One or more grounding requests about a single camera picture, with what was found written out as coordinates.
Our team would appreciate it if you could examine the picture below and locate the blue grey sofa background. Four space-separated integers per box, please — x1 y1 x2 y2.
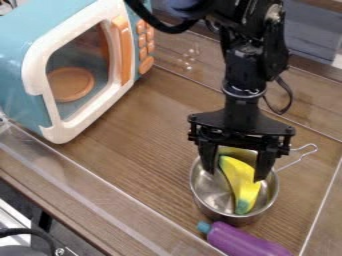
151 0 342 65

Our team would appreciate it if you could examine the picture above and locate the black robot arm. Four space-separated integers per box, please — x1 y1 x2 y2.
124 0 295 181

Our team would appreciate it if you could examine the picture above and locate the orange microwave turntable plate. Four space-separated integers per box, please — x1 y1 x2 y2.
48 67 94 103

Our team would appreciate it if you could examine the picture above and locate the yellow toy banana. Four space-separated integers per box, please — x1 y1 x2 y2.
217 147 260 215

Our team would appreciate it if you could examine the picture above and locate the black cable bottom left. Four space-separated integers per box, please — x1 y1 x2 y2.
0 226 56 256

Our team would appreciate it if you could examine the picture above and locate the blue toy microwave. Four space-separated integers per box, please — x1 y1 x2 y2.
0 0 155 144

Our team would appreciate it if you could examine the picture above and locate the purple toy eggplant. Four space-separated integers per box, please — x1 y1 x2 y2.
196 221 293 256

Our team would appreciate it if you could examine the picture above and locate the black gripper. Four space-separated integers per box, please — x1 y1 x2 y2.
188 97 295 182

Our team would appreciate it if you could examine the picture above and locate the silver pot with wire handle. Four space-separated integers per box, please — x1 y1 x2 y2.
189 143 318 226

